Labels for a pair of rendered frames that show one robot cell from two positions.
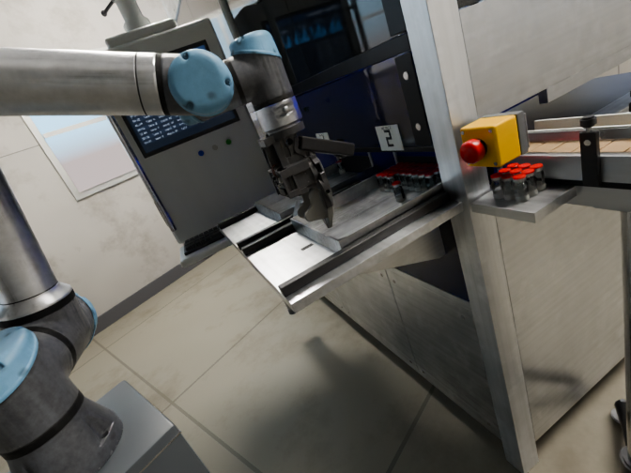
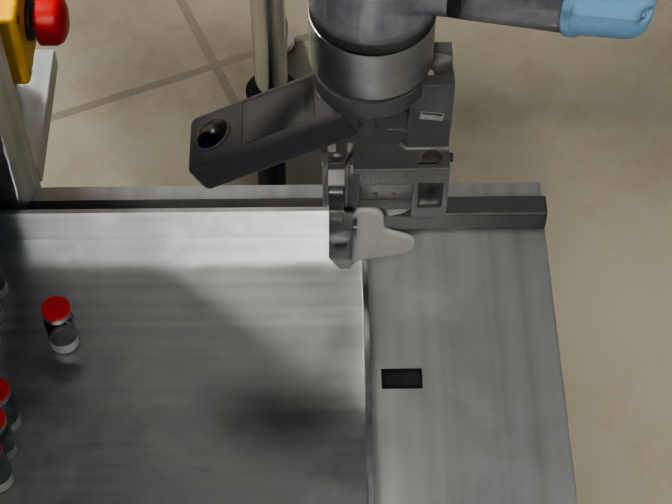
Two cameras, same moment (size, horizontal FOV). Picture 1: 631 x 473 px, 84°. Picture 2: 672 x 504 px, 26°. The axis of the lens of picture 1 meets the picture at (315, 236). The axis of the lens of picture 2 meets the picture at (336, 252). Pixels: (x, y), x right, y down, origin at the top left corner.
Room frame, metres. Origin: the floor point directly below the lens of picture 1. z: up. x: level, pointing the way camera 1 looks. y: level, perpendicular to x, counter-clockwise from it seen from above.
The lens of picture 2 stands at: (1.25, 0.14, 1.79)
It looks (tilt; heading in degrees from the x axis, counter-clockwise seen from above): 54 degrees down; 197
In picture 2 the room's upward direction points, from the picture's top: straight up
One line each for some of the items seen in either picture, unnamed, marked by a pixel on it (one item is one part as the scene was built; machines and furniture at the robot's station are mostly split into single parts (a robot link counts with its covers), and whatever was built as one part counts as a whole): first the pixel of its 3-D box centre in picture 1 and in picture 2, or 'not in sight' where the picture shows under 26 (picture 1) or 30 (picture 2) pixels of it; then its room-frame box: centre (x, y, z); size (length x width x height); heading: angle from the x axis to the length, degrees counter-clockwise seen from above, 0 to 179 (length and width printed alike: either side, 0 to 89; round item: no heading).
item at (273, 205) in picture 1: (314, 189); not in sight; (1.11, -0.05, 0.90); 0.34 x 0.26 x 0.04; 108
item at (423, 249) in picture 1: (378, 264); not in sight; (0.68, -0.11, 0.79); 0.34 x 0.03 x 0.13; 108
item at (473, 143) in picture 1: (474, 150); (43, 19); (0.57, -0.31, 0.99); 0.04 x 0.04 x 0.04; 18
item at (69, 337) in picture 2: (398, 191); (60, 326); (0.77, -0.22, 0.90); 0.02 x 0.02 x 0.04
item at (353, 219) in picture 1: (373, 202); (131, 368); (0.78, -0.16, 0.90); 0.34 x 0.26 x 0.04; 108
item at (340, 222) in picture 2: not in sight; (340, 209); (0.69, -0.03, 1.02); 0.05 x 0.02 x 0.09; 18
